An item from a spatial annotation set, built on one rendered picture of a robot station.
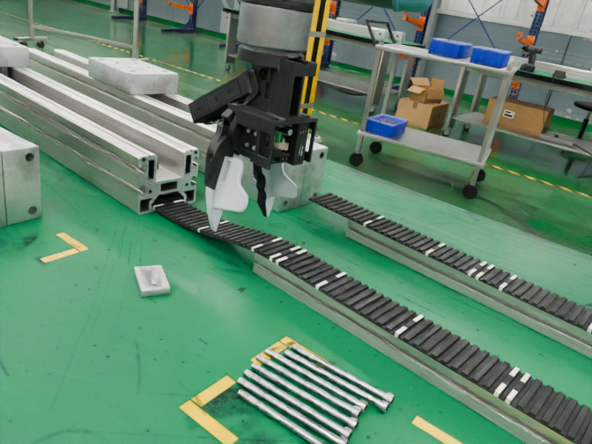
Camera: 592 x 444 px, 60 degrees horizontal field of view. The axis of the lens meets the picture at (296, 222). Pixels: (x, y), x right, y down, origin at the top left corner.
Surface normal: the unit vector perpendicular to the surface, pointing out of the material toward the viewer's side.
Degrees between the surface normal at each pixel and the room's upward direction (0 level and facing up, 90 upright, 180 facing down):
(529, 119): 90
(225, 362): 0
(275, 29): 90
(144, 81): 90
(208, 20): 90
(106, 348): 0
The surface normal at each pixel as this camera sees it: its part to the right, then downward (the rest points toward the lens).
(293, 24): 0.49, 0.42
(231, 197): -0.59, -0.07
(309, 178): 0.73, 0.38
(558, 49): -0.60, 0.24
